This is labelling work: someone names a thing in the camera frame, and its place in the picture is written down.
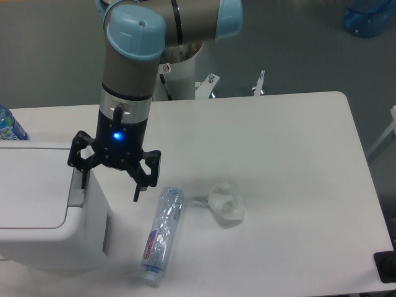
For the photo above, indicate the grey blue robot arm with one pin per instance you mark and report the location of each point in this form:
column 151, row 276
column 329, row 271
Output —
column 136, row 33

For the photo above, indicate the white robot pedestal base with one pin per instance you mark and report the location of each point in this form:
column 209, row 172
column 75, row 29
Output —
column 176, row 79

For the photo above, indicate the large blue water jug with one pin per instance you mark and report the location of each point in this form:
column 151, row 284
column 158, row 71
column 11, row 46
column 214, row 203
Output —
column 367, row 19

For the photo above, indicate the blue labelled water bottle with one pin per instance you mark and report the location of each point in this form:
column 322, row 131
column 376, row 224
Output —
column 10, row 127

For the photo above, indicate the black device at table edge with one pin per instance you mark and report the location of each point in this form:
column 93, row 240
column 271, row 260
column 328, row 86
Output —
column 385, row 263

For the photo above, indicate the metal levelling foot bracket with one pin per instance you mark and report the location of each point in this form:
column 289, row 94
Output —
column 258, row 89

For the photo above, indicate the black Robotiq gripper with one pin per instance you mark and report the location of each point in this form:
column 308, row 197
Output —
column 119, row 142

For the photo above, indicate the white furniture frame at right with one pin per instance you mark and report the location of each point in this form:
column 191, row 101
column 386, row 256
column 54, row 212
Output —
column 383, row 141

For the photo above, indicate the crushed clear plastic bottle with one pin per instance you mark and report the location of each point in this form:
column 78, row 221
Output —
column 160, row 239

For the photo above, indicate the white push-lid trash can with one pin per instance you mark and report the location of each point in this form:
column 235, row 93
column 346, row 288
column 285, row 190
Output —
column 53, row 217

